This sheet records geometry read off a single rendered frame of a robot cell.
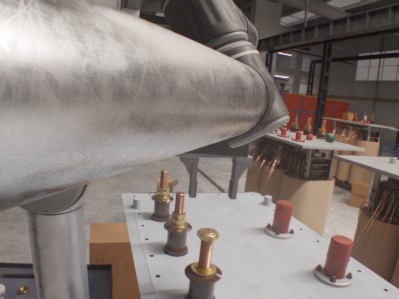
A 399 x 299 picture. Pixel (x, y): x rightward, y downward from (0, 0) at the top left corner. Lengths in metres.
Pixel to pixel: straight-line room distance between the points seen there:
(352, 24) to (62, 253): 11.85
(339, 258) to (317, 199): 2.38
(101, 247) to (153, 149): 1.87
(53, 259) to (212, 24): 0.47
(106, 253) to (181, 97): 1.90
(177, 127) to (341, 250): 0.85
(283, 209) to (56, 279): 0.88
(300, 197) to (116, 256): 1.97
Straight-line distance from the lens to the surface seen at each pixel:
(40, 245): 0.57
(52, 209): 0.51
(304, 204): 3.26
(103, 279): 1.75
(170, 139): 0.18
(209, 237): 0.71
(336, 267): 1.01
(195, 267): 0.77
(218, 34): 0.45
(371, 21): 11.47
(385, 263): 2.54
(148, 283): 0.88
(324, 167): 3.44
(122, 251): 2.05
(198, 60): 0.21
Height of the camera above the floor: 1.88
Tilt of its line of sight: 10 degrees down
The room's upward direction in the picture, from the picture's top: 6 degrees clockwise
